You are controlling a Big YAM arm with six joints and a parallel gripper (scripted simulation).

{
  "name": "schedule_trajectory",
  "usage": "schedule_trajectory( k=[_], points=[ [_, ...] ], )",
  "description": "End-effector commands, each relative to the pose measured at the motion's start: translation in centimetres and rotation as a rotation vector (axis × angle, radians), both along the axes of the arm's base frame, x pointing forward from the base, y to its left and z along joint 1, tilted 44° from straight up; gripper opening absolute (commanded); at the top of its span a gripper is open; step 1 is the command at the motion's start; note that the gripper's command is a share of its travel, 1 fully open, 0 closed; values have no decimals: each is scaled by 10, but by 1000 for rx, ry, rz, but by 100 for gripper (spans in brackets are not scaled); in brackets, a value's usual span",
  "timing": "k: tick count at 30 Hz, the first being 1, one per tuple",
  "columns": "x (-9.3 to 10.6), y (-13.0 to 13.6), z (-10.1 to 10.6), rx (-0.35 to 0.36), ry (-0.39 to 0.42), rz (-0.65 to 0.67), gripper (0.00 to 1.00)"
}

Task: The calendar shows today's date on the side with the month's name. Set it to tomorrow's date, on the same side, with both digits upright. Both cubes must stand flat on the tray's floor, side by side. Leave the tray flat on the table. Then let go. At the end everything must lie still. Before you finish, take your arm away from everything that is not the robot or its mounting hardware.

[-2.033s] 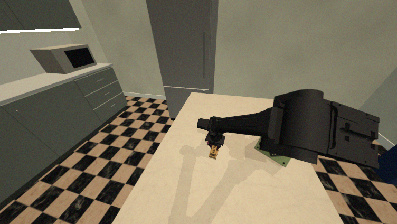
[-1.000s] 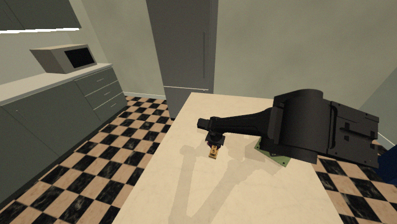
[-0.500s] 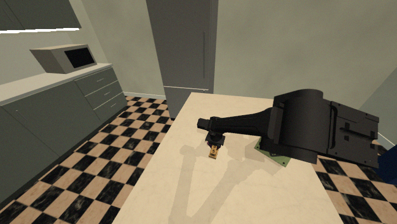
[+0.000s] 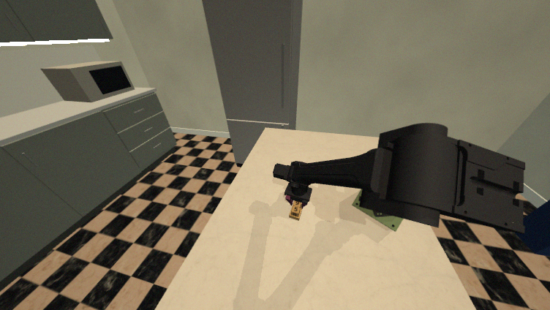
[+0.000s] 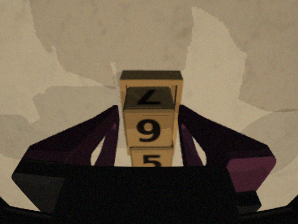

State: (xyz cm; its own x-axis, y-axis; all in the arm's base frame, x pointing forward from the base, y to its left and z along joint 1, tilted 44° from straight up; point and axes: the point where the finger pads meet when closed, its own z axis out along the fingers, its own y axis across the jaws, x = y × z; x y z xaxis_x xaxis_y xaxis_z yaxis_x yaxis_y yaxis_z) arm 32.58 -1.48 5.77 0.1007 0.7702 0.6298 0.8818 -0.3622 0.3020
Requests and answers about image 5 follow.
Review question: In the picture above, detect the tan number cube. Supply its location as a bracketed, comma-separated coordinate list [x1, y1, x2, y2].
[122, 87, 175, 147]
[130, 141, 174, 167]

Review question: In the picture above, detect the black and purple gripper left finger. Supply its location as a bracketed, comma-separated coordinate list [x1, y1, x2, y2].
[20, 105, 120, 166]

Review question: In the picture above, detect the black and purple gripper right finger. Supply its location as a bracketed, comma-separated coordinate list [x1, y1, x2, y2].
[178, 105, 276, 194]

